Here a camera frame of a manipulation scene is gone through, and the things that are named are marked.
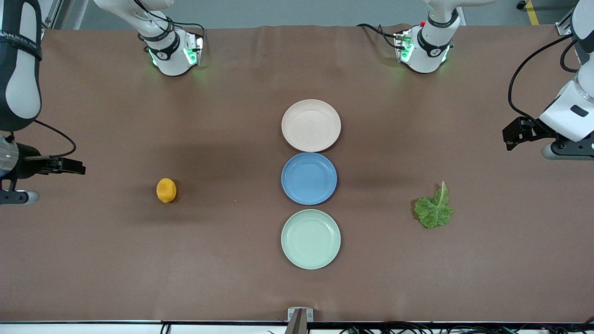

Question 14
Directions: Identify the yellow lemon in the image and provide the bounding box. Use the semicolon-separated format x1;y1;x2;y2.
156;178;177;204

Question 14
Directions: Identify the green lettuce leaf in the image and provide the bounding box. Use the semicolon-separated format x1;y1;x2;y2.
414;181;454;229

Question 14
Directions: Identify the brown table cover sheet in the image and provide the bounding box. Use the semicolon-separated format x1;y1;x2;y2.
0;24;594;324

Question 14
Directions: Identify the beige round plate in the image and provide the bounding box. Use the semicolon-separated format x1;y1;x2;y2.
281;99;342;153

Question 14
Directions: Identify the blue round plate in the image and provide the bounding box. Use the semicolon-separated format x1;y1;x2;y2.
281;153;338;206

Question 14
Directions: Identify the light green round plate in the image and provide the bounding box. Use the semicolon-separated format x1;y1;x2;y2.
281;209;342;270

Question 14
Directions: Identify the aluminium frame profile with foot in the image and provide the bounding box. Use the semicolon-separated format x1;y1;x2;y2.
555;10;578;36

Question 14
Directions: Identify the thin aluminium frame profile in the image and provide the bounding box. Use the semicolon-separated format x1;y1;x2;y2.
43;0;64;28

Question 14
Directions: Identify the black left arm base cable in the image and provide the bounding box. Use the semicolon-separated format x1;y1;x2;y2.
356;23;400;50

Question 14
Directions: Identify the black arm base cable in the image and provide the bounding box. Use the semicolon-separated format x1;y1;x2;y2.
356;23;400;50
132;0;207;51

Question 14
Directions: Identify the black right arm base cable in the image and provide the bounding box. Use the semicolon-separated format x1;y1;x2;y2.
132;0;207;51

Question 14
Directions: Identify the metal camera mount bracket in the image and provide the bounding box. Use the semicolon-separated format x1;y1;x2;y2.
284;308;314;334

